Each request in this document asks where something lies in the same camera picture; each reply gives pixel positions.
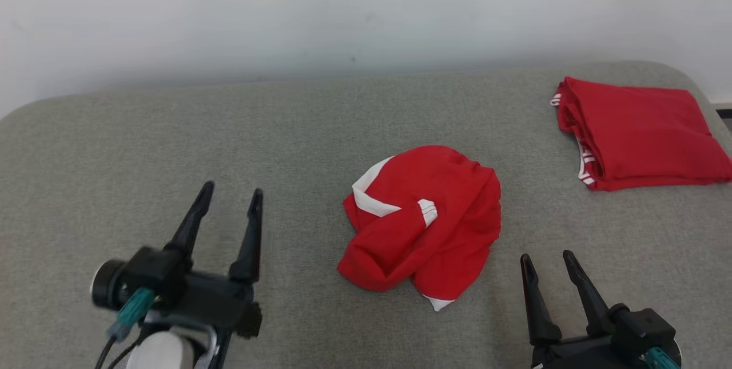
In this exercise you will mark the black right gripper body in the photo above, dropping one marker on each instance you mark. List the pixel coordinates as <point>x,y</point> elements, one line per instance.
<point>577,357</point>

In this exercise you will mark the white wall baseboard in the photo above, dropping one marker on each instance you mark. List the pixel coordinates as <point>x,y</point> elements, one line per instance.
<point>723,107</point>

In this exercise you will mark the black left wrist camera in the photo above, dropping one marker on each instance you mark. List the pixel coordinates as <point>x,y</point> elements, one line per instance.
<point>148,272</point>

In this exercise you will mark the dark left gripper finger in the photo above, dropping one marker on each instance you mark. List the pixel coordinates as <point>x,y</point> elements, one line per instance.
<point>250,243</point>
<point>191,223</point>

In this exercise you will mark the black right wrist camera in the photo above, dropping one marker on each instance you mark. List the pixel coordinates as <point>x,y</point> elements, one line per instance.
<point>643,326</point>

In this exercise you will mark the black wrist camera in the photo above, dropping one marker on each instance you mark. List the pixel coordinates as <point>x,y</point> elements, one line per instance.
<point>643,326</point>
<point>148,272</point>

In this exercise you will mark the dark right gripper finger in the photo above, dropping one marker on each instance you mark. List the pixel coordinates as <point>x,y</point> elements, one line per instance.
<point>537,306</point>
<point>586,294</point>

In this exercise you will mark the red Bulls 23 jersey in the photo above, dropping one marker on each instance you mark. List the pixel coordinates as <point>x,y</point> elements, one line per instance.
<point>640,129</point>

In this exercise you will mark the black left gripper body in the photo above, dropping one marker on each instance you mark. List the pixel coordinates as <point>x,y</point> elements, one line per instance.
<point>211,300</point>

